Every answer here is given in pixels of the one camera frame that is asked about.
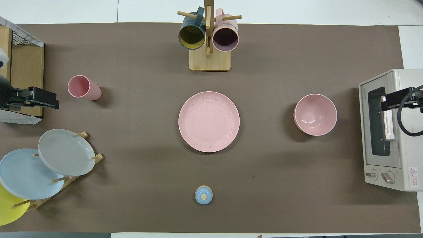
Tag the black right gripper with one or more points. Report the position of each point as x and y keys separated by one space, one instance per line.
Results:
x=401 y=98

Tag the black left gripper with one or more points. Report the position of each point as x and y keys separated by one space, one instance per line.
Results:
x=36 y=96

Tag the pink tumbler cup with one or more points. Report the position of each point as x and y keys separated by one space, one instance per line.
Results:
x=79 y=86

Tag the pink bowl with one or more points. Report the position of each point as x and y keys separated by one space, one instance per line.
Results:
x=315 y=114

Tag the grey plate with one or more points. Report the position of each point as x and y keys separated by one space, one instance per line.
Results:
x=66 y=152

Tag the beige toaster oven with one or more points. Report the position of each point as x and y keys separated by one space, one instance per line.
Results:
x=376 y=165

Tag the light blue plate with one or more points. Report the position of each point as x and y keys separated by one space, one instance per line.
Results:
x=23 y=175

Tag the wooden plate rack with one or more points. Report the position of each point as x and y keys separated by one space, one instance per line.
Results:
x=37 y=205

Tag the brown table mat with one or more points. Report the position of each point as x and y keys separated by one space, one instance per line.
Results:
x=281 y=66

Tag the yellow plate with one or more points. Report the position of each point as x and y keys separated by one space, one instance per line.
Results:
x=8 y=211

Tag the dark teal mug yellow inside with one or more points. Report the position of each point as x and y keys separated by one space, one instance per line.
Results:
x=191 y=36

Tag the pink speckled plate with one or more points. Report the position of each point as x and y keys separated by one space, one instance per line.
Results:
x=209 y=121

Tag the wooden mug tree stand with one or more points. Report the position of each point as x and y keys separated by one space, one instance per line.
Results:
x=210 y=62

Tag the pink mug dark inside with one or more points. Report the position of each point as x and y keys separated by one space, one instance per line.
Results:
x=225 y=38

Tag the small blue lid wooden knob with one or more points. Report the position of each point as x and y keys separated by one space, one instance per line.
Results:
x=203 y=195

